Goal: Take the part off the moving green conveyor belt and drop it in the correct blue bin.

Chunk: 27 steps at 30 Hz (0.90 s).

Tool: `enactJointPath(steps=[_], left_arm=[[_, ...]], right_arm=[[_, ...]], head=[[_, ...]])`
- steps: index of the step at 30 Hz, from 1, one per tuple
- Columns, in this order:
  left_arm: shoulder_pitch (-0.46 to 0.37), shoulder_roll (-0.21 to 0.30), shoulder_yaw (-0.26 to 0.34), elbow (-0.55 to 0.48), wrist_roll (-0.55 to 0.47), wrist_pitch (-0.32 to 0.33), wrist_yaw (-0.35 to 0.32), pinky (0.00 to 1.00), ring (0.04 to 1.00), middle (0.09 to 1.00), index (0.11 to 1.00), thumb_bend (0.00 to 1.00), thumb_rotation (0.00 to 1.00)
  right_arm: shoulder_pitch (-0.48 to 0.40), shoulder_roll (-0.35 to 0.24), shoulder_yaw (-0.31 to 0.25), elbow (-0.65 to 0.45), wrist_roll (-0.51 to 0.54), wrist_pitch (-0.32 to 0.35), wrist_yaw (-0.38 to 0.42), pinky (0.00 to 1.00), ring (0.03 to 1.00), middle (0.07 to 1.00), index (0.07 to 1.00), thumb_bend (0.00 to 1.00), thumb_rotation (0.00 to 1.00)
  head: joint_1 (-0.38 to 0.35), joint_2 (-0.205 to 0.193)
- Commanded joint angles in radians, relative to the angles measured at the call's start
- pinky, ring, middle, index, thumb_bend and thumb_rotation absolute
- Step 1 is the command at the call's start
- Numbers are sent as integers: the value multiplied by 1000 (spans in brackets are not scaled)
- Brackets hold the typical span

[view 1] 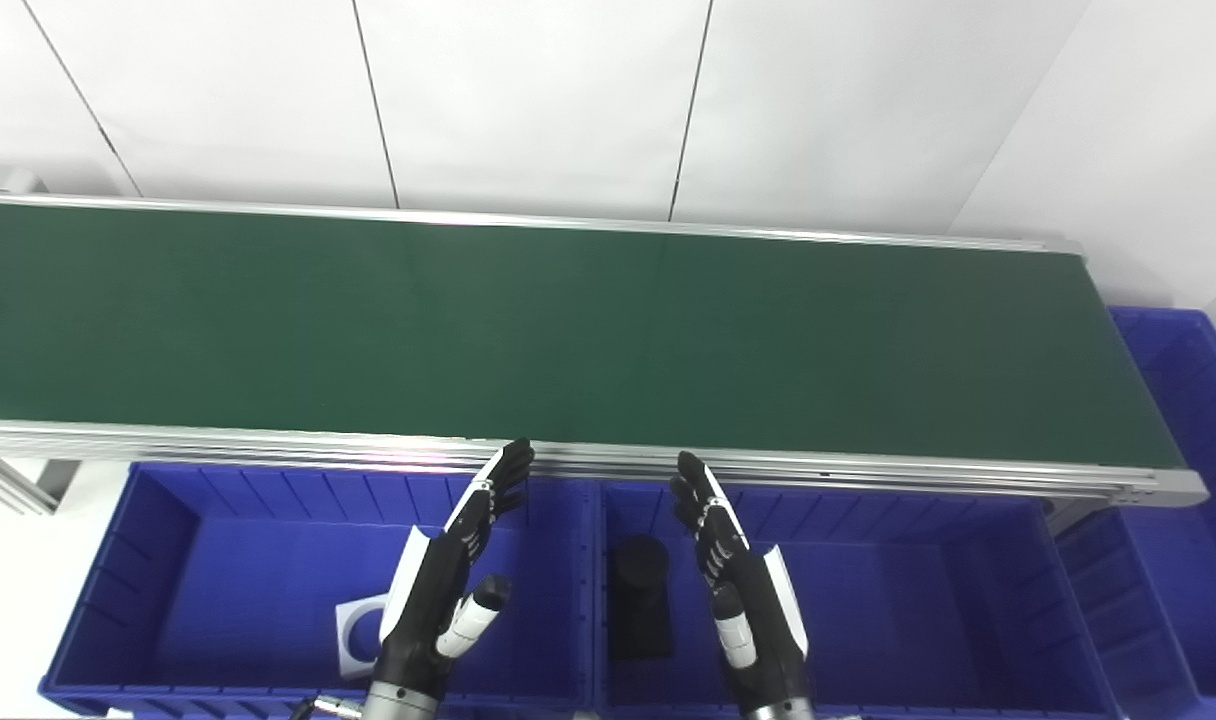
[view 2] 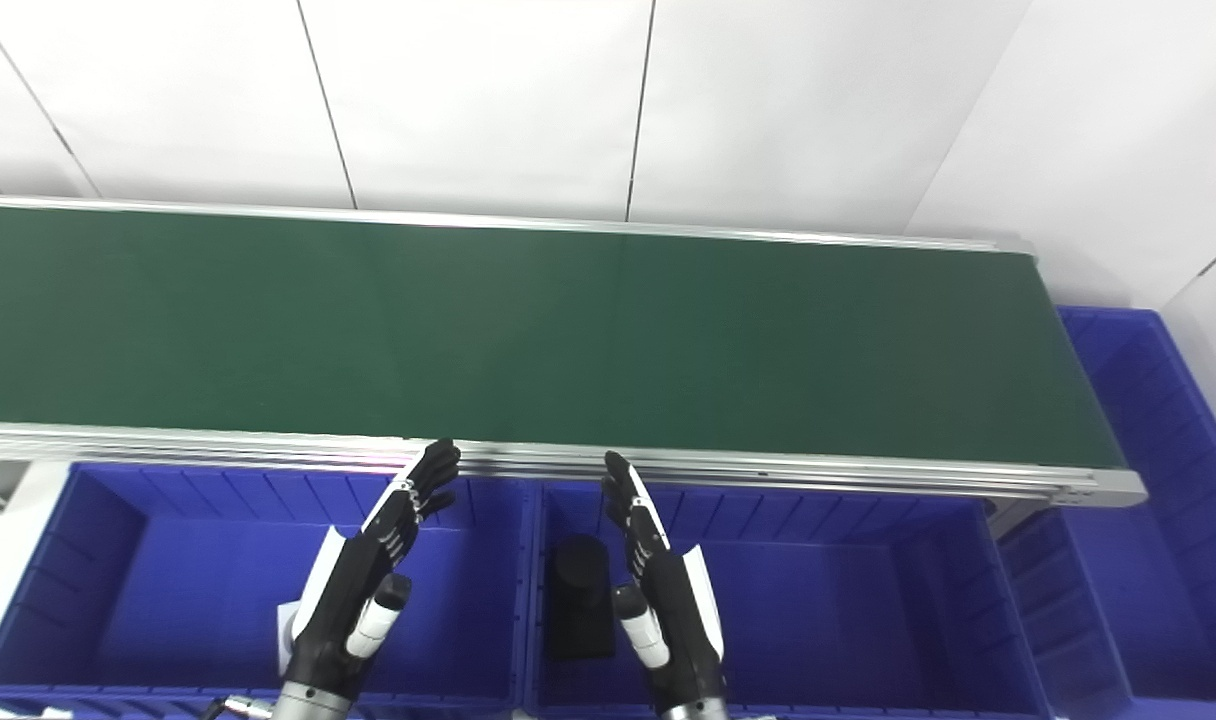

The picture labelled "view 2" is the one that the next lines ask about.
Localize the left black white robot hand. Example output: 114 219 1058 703
278 438 462 701

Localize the green conveyor belt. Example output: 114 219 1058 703
0 205 1129 469
0 195 1150 509

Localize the white plastic part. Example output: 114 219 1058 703
274 600 315 677

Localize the black cylinder block part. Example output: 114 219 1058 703
548 534 617 661

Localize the blue plastic bin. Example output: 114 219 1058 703
998 305 1216 720
523 480 1055 720
0 462 539 720

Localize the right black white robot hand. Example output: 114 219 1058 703
601 450 727 709

